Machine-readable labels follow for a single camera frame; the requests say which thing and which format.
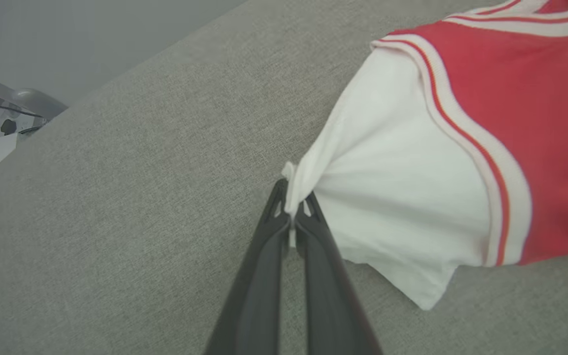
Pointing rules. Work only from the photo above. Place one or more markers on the grey fabric sofa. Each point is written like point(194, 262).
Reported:
point(141, 222)

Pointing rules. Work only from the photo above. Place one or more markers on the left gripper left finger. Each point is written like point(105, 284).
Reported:
point(257, 291)

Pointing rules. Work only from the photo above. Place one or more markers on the red and white garment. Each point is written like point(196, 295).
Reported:
point(486, 123)

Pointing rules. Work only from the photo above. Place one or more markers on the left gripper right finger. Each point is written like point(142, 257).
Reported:
point(328, 296)

